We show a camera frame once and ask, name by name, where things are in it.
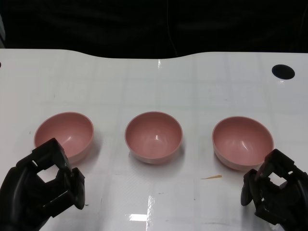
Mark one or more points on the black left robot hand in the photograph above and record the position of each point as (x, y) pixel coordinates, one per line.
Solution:
(21, 192)

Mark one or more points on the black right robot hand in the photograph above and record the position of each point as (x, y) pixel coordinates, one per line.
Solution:
(293, 199)

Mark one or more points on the pink ribbed plastic bowl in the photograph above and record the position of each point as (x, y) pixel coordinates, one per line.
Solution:
(154, 137)
(240, 142)
(69, 130)

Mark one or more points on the thin orange sliver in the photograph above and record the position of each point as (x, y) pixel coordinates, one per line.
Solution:
(213, 177)

